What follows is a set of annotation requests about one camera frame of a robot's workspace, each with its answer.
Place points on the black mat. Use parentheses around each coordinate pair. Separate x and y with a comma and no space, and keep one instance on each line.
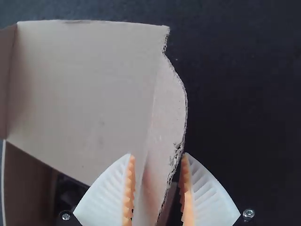
(242,82)

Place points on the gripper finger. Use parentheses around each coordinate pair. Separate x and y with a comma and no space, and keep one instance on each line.
(103,195)
(204,200)

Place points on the cardboard box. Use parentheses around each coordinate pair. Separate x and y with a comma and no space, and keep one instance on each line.
(89,94)

